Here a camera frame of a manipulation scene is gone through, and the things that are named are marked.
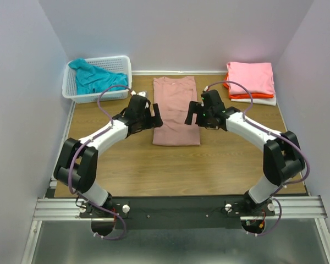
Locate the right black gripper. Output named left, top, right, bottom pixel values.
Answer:
left=184, top=100, right=215, bottom=129

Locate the dusty pink graphic t-shirt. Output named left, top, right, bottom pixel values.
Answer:
left=153, top=76, right=200, bottom=146

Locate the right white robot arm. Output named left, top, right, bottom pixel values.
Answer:
left=185, top=90, right=309, bottom=216

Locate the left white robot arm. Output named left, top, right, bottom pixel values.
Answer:
left=53, top=94, right=163, bottom=217

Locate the folded orange t-shirt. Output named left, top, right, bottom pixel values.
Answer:
left=223, top=73, right=275, bottom=99

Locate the white plastic laundry basket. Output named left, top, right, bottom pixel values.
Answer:
left=62, top=55, right=132, bottom=103

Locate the folded light pink t-shirt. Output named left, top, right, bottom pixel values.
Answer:
left=226, top=62, right=275, bottom=98

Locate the folded white t-shirt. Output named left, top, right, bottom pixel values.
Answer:
left=231, top=96, right=277, bottom=106

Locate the teal t-shirt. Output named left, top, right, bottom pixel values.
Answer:
left=68, top=58, right=128, bottom=95

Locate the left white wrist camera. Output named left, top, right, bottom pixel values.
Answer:
left=130, top=90, right=148, bottom=98

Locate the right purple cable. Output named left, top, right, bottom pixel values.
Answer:
left=203, top=81, right=311, bottom=237

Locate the purple cable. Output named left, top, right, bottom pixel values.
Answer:
left=203, top=81, right=311, bottom=237
left=68, top=84, right=137, bottom=240

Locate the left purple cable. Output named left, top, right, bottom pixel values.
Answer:
left=68, top=84, right=137, bottom=240

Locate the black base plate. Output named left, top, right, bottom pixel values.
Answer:
left=79, top=195, right=275, bottom=234

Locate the aluminium frame rail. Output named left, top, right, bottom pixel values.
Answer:
left=20, top=104, right=330, bottom=264

